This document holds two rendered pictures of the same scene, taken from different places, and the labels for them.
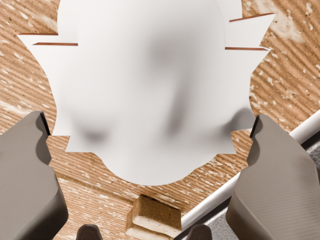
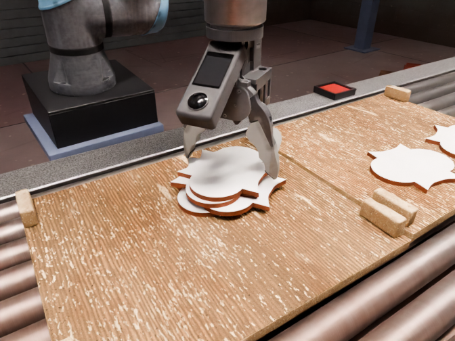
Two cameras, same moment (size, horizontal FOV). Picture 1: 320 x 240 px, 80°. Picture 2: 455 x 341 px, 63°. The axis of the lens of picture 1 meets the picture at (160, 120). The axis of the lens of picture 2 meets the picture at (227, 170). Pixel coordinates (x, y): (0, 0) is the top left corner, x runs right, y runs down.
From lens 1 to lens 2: 45 cm
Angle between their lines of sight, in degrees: 30
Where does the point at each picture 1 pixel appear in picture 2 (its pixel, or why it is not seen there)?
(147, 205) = not seen: hidden behind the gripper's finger
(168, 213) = not seen: hidden behind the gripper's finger
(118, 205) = (283, 149)
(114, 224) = (295, 141)
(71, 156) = (292, 175)
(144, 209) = not seen: hidden behind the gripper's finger
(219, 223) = (229, 128)
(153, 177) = (243, 149)
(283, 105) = (171, 167)
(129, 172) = (253, 153)
